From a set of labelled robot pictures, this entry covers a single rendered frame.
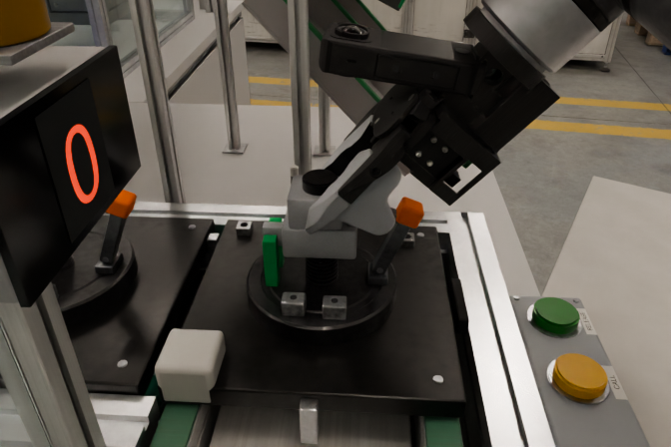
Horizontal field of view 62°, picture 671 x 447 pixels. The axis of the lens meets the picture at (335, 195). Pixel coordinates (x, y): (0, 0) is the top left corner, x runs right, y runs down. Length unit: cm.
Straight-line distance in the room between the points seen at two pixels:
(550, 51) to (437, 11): 407
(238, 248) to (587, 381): 35
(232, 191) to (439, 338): 52
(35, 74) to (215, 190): 67
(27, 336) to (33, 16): 17
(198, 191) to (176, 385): 52
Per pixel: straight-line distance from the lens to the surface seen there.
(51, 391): 37
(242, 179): 96
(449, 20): 448
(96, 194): 29
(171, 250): 61
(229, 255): 59
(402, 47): 41
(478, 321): 54
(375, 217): 44
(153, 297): 56
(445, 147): 43
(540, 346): 53
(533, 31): 39
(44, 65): 30
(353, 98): 66
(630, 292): 80
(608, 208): 97
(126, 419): 49
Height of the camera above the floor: 132
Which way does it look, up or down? 31 degrees down
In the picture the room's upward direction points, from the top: straight up
